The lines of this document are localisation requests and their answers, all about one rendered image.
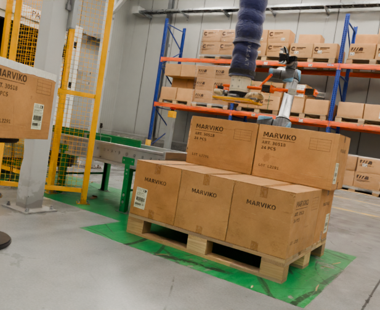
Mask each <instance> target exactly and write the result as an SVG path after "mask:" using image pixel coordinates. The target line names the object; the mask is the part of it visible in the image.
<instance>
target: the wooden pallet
mask: <svg viewBox="0 0 380 310"><path fill-rule="evenodd" d="M152 223H154V224H156V225H160V226H164V227H166V228H170V229H173V230H176V231H180V232H182V233H186V234H188V240H187V244H184V243H181V242H178V241H176V240H172V239H168V238H166V237H163V236H159V235H157V234H153V233H151V232H150V229H151V224H152ZM126 232H128V233H131V234H135V235H137V236H140V237H143V238H146V239H149V240H152V241H155V242H158V243H161V244H164V245H167V246H170V247H173V248H176V249H179V250H182V251H185V252H187V253H191V254H193V255H196V256H200V257H202V258H205V259H208V260H211V261H215V262H217V263H220V264H224V265H226V266H230V267H232V268H235V269H238V270H240V271H244V272H247V273H250V274H253V275H255V276H259V277H262V278H265V279H268V280H271V281H274V282H277V283H279V284H282V283H283V282H285V281H286V280H287V276H288V269H289V265H290V266H294V267H296V268H300V269H304V268H305V267H306V266H308V265H309V259H310V254H311V255H315V256H319V257H321V256H323V254H324V250H325V244H326V243H325V242H326V237H325V238H324V239H322V240H320V241H318V242H316V243H314V244H312V245H311V246H309V247H307V248H305V249H303V250H302V251H300V252H298V253H296V254H295V255H293V256H291V257H289V258H287V259H285V260H283V259H281V258H277V257H274V256H270V255H266V254H264V253H261V252H257V251H254V250H250V249H248V248H244V247H240V246H237V245H234V244H230V243H228V242H226V241H225V242H224V241H221V240H217V239H214V238H212V237H208V236H204V235H201V234H197V233H195V232H191V231H187V230H185V229H181V228H178V227H175V226H171V225H167V224H165V223H161V222H159V221H155V220H151V219H148V218H145V217H141V216H138V215H134V214H132V213H129V217H128V222H127V230H126ZM213 242H215V243H218V244H222V245H225V246H228V247H231V248H235V249H238V250H241V251H244V252H248V253H251V254H254V255H257V256H261V257H262V258H261V265H260V268H258V267H255V266H251V265H249V264H246V263H242V262H240V261H237V260H233V259H231V258H227V257H224V256H221V255H218V254H215V253H212V246H213Z"/></svg>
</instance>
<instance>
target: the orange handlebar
mask: <svg viewBox="0 0 380 310"><path fill-rule="evenodd" d="M223 86H224V87H230V84H223ZM247 88H248V89H254V90H261V87H258V86H250V85H248V86H247ZM272 91H276V92H282V93H285V92H288V89H284V88H281V87H277V88H273V87H272ZM296 91H297V92H298V93H304V91H303V90H296Z"/></svg>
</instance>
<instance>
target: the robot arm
mask: <svg viewBox="0 0 380 310"><path fill-rule="evenodd" d="M280 50H282V51H283V53H284V54H283V53H279V64H281V65H286V68H282V67H279V68H277V69H275V68H270V69H269V73H268V76H269V75H270V74H273V76H272V77H271V78H274V79H281V80H283V82H287V83H286V89H288V88H291V89H296V88H297V83H298V82H299V81H300V79H301V71H300V70H296V67H297V64H298V63H297V56H290V55H289V52H288V49H287V48H286V47H285V46H284V48H281V49H280ZM293 100H294V95H289V94H287V93H284V95H283V99H282V103H281V107H280V111H279V114H278V116H277V117H276V118H275V119H273V117H272V116H258V118H257V124H265V125H274V126H280V127H289V128H291V122H290V119H289V115H290V112H291V108H292V105H293Z"/></svg>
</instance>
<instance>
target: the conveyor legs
mask: <svg viewBox="0 0 380 310"><path fill-rule="evenodd" d="M66 155H67V156H66ZM64 157H65V158H64V160H61V159H60V161H61V163H60V164H59V170H62V171H59V172H58V174H59V176H58V178H57V179H60V180H57V183H59V184H58V185H57V186H65V185H63V184H65V179H66V176H64V175H66V174H83V173H84V172H79V173H76V172H65V171H67V165H68V163H67V162H68V157H75V156H73V155H69V154H65V155H64ZM76 157H78V156H76ZM65 159H66V161H65ZM60 166H63V167H60ZM64 168H65V170H64ZM110 169H111V164H108V163H104V167H103V172H91V173H90V174H103V175H102V184H101V189H103V190H104V191H106V190H107V189H108V182H109V177H110ZM135 171H136V170H134V169H130V170H129V176H127V175H124V179H123V187H122V192H121V200H120V205H119V211H120V212H123V213H124V212H127V210H128V205H129V197H130V192H131V191H133V189H131V185H132V176H133V172H135ZM63 173H64V174H63ZM62 182H63V183H62Z"/></svg>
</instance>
